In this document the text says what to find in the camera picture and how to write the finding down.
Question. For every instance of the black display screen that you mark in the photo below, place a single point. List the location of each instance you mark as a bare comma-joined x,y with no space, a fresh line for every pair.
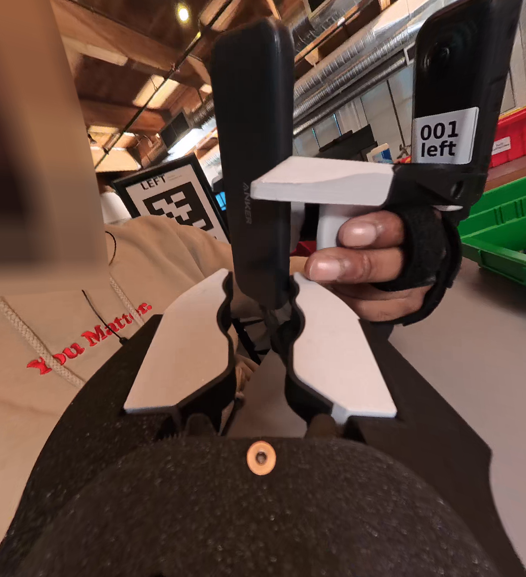
348,142

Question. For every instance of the green plastic bin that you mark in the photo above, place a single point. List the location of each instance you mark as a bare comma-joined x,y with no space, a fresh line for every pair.
506,225

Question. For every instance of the person's beige hoodie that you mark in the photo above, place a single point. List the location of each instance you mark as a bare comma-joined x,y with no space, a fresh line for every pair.
42,405

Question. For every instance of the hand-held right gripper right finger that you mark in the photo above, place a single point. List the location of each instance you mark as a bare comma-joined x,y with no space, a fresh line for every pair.
339,360

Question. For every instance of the white air vent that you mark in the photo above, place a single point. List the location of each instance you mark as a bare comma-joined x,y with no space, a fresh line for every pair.
175,130

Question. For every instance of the long red plastic tub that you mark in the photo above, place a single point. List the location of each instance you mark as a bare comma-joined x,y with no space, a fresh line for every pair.
524,135

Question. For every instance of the large framed marker sign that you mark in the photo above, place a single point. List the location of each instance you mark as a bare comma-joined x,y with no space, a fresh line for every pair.
172,203

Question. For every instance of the silver ventilation duct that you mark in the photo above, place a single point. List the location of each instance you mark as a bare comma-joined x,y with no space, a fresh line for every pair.
357,58

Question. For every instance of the person's left hand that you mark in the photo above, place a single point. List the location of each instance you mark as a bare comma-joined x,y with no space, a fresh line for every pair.
362,261

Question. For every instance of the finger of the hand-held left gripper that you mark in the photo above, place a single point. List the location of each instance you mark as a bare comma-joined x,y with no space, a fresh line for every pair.
326,185

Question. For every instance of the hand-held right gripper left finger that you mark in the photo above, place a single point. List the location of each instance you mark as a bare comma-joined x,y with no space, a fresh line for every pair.
186,351

